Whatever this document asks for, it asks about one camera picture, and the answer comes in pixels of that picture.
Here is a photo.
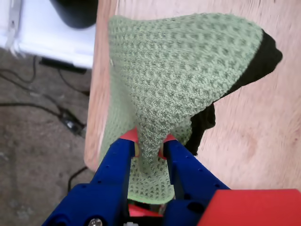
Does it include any white plastic appliance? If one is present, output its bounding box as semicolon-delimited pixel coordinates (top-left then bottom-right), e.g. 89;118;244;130
0;0;96;69

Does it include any black cylinder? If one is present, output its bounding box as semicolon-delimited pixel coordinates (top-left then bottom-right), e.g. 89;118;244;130
48;0;99;30

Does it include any red robot base plate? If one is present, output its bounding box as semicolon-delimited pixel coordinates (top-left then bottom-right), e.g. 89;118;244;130
128;202;163;218

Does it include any black power adapter brick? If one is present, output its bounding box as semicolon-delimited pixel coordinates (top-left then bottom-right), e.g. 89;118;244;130
61;115;86;136

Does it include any green knitted cloth black edge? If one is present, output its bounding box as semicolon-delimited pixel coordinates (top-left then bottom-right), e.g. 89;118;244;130
97;13;284;205

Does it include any red camera mount bracket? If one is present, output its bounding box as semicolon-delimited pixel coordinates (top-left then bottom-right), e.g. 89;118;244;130
197;187;301;226

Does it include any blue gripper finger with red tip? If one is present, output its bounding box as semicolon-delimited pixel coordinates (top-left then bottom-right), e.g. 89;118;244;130
42;127;140;226
158;133;230;201

